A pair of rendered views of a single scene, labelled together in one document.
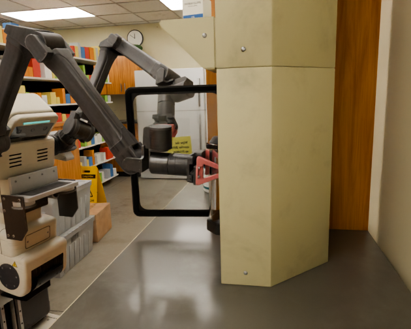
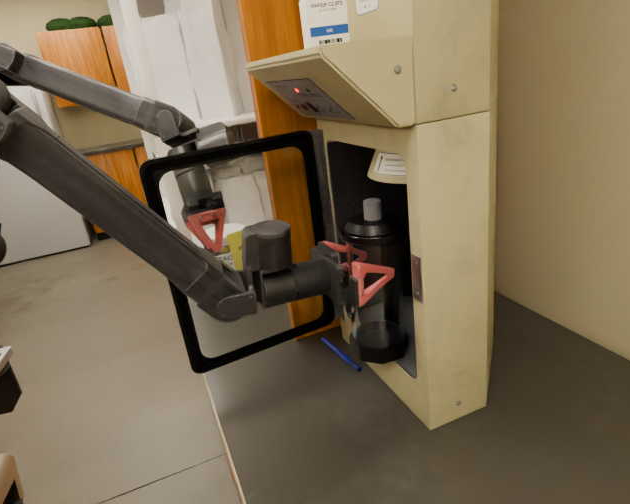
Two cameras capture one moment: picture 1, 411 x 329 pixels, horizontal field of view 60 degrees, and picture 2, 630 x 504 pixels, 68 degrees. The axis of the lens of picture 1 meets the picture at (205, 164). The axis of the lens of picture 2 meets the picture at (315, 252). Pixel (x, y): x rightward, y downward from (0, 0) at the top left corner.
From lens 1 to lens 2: 0.52 m
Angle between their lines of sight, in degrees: 31
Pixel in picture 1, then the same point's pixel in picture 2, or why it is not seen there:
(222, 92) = (426, 161)
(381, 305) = (603, 376)
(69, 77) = (65, 170)
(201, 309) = (459, 484)
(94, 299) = not seen: outside the picture
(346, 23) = not seen: hidden behind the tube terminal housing
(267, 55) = (484, 95)
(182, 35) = (362, 72)
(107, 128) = (172, 254)
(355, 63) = not seen: hidden behind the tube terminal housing
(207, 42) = (403, 81)
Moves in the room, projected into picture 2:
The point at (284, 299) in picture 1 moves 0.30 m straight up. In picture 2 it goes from (520, 417) to (528, 240)
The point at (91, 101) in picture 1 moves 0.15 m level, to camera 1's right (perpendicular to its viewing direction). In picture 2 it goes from (129, 211) to (238, 183)
